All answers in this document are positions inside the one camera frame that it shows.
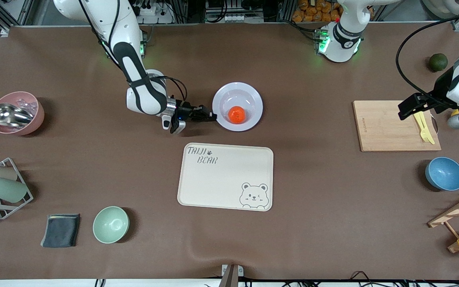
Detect mint green bowl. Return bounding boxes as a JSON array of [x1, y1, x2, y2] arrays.
[[92, 206, 130, 244]]

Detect metal mount bracket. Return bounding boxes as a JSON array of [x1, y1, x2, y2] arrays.
[[218, 264, 244, 287]]

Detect yellow plastic fork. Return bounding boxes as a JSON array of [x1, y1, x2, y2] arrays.
[[418, 112, 435, 145]]

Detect orange fruit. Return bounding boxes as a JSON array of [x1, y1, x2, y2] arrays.
[[228, 106, 246, 124]]

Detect grey wire cup rack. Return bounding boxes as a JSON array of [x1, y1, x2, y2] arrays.
[[0, 157, 34, 220]]

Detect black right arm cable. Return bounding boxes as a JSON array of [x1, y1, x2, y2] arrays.
[[79, 0, 188, 106]]

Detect orange snack packets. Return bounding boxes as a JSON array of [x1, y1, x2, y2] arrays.
[[292, 0, 343, 23]]

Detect shiny metal scoop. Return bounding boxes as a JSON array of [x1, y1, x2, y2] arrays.
[[0, 103, 34, 128]]

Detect white power strip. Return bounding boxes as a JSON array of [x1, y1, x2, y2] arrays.
[[138, 4, 174, 24]]

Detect wooden drying rack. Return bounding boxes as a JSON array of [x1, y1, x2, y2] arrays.
[[428, 187, 459, 254]]

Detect white round plate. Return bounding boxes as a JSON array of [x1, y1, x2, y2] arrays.
[[212, 82, 263, 132]]

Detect mint green cup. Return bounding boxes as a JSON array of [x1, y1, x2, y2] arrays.
[[0, 177, 28, 203]]

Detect cream tray with bear print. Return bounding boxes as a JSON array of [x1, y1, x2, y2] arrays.
[[177, 142, 274, 212]]

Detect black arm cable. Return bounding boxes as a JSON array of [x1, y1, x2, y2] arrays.
[[79, 0, 188, 106], [396, 11, 459, 98]]

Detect dark grey folded cloth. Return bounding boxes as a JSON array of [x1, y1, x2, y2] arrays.
[[40, 214, 81, 248]]

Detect pink bowl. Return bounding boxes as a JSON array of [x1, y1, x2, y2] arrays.
[[0, 91, 45, 136]]

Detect blue bowl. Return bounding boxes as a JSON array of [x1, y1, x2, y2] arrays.
[[425, 157, 459, 191]]

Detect dark green lime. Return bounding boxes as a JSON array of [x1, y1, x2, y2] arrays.
[[429, 53, 449, 73]]

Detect wooden cutting board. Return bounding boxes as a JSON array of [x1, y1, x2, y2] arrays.
[[352, 100, 442, 152]]

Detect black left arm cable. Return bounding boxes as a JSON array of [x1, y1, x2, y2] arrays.
[[396, 11, 459, 98]]

